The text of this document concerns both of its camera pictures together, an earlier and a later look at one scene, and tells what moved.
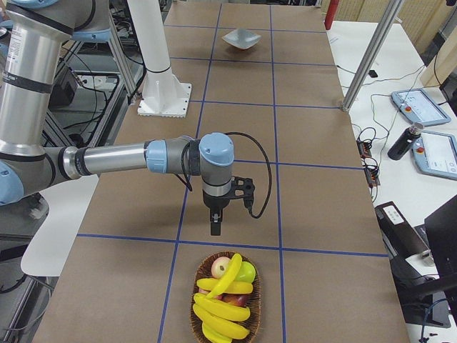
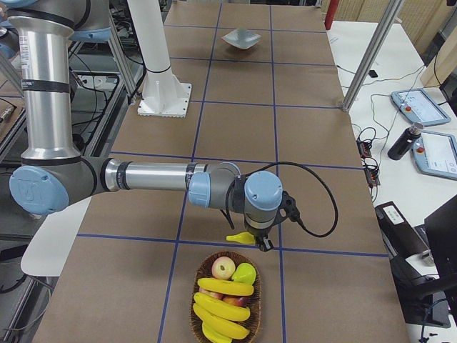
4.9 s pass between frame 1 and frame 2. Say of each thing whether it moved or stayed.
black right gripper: moved
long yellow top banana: moved
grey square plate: stayed
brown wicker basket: stayed
